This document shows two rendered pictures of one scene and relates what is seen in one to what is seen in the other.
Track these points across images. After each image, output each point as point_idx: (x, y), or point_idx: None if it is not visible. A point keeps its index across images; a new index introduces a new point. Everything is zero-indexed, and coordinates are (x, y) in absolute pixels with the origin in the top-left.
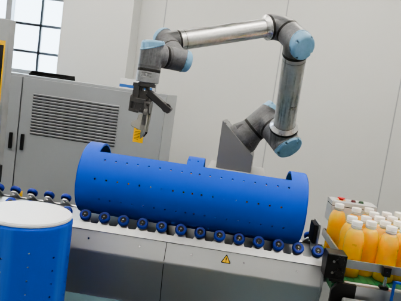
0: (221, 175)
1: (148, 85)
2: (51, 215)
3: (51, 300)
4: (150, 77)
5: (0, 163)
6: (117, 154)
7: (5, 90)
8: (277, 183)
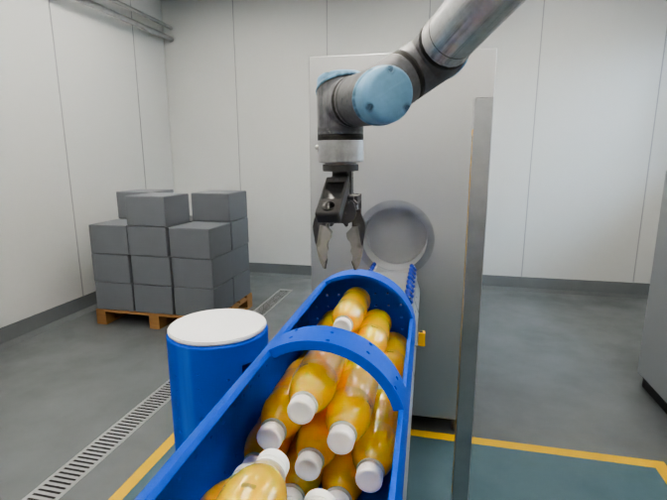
0: (236, 381)
1: (323, 168)
2: (202, 333)
3: (181, 425)
4: (318, 153)
5: (472, 297)
6: (317, 291)
7: (472, 197)
8: (150, 482)
